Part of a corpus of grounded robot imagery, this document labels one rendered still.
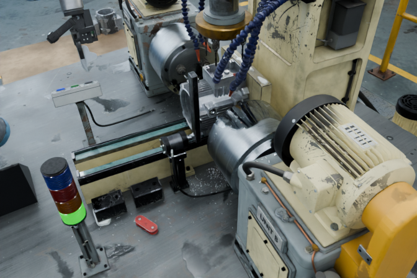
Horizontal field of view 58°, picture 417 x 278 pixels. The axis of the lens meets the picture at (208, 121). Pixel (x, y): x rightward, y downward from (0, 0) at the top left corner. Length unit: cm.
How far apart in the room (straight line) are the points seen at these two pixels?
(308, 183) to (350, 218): 10
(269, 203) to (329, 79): 63
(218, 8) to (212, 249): 72
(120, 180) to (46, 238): 29
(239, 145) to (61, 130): 92
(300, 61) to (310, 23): 13
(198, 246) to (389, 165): 69
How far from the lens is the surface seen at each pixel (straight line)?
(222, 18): 116
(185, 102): 141
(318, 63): 127
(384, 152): 73
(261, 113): 108
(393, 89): 350
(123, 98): 182
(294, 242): 81
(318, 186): 71
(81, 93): 144
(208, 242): 123
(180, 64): 148
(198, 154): 139
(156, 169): 136
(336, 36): 131
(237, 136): 104
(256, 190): 89
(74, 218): 103
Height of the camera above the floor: 183
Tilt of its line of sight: 40 degrees down
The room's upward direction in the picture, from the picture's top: 2 degrees counter-clockwise
